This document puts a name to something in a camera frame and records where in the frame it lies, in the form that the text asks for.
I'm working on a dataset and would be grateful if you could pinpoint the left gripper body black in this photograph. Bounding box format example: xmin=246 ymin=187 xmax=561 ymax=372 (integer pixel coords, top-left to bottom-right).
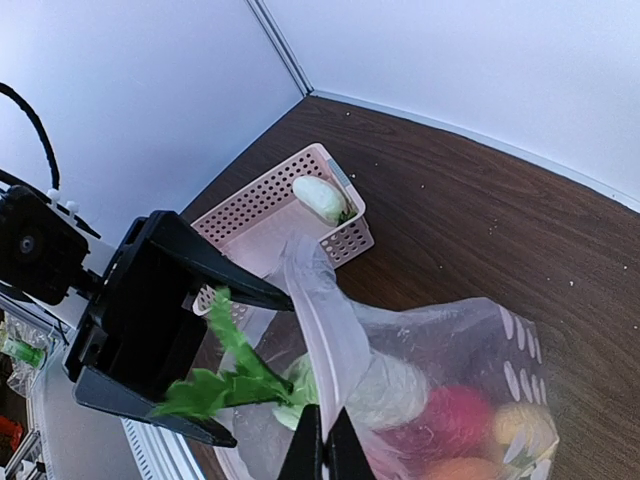
xmin=64 ymin=211 xmax=207 ymax=400

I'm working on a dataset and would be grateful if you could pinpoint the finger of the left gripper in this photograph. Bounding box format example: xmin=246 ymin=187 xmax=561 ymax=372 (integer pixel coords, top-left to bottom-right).
xmin=164 ymin=212 xmax=294 ymax=311
xmin=73 ymin=367 xmax=237 ymax=448

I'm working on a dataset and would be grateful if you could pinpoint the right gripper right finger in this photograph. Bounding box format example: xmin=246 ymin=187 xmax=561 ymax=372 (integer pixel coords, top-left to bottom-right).
xmin=324 ymin=408 xmax=376 ymax=480

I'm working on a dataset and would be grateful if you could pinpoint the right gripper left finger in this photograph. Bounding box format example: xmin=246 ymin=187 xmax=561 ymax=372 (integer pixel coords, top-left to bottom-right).
xmin=281 ymin=405 xmax=324 ymax=480

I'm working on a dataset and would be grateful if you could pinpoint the white toy vegetable front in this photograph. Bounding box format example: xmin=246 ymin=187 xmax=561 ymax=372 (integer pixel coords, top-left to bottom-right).
xmin=152 ymin=288 xmax=430 ymax=431

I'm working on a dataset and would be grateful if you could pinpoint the white toy vegetable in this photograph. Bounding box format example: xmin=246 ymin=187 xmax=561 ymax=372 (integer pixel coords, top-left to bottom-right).
xmin=152 ymin=288 xmax=430 ymax=431
xmin=292 ymin=176 xmax=356 ymax=227

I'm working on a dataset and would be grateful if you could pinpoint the red toy fruit front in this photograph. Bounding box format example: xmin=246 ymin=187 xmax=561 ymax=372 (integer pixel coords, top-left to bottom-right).
xmin=380 ymin=385 xmax=494 ymax=456

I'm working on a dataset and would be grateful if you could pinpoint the orange toy fruit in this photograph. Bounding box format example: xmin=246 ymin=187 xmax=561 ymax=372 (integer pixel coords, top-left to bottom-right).
xmin=424 ymin=457 xmax=502 ymax=480

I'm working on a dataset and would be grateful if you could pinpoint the clear zip top bag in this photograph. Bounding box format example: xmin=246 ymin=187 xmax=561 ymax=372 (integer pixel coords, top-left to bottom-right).
xmin=238 ymin=234 xmax=559 ymax=479

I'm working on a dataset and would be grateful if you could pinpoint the yellow toy fruit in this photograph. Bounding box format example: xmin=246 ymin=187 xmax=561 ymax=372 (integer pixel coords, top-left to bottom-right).
xmin=492 ymin=403 xmax=559 ymax=465

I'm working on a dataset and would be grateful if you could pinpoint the front aluminium rail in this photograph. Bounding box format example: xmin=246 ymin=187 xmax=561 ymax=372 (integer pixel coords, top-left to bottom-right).
xmin=121 ymin=419 xmax=205 ymax=480

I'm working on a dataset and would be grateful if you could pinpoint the left aluminium frame post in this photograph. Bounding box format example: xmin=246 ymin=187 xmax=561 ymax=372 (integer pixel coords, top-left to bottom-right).
xmin=245 ymin=0 xmax=314 ymax=97

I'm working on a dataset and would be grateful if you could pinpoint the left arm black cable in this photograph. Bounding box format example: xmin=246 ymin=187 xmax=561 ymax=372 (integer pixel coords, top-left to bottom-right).
xmin=0 ymin=82 xmax=62 ymax=191

